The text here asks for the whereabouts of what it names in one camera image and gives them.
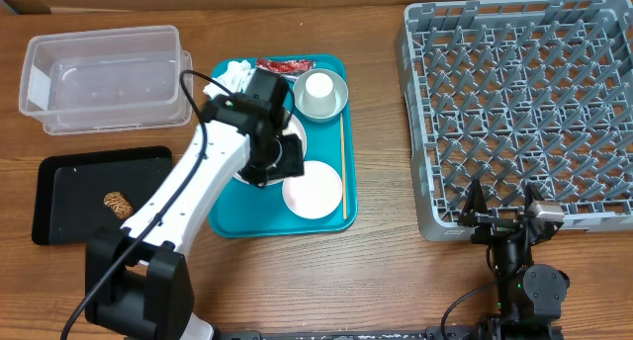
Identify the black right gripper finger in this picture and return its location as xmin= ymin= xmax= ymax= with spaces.
xmin=458 ymin=179 xmax=488 ymax=226
xmin=524 ymin=183 xmax=544 ymax=216

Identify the large white plate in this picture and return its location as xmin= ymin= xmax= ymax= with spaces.
xmin=232 ymin=116 xmax=308 ymax=185

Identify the white napkin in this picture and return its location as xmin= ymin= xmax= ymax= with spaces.
xmin=203 ymin=60 xmax=255 ymax=99

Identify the red foil wrapper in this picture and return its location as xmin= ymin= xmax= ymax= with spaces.
xmin=256 ymin=58 xmax=316 ymax=81

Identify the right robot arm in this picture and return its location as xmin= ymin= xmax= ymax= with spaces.
xmin=456 ymin=179 xmax=570 ymax=340

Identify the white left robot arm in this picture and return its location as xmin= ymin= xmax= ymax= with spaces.
xmin=61 ymin=69 xmax=304 ymax=340

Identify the grey dishwasher rack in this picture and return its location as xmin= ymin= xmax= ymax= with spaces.
xmin=396 ymin=0 xmax=632 ymax=241

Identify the clear plastic waste bin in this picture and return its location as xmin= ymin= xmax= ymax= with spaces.
xmin=19 ymin=26 xmax=193 ymax=135

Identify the black food waste tray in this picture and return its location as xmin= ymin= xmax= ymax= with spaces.
xmin=32 ymin=146 xmax=172 ymax=245

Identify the teal serving tray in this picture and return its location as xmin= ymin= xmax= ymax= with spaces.
xmin=206 ymin=53 xmax=359 ymax=239

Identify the wooden chopstick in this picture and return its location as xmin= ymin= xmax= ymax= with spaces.
xmin=339 ymin=111 xmax=347 ymax=220

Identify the white paper cup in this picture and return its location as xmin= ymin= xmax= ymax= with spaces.
xmin=303 ymin=72 xmax=336 ymax=118

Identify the grey bowl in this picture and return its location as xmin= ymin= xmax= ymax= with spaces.
xmin=293 ymin=68 xmax=348 ymax=123

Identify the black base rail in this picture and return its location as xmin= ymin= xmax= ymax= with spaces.
xmin=219 ymin=325 xmax=501 ymax=340

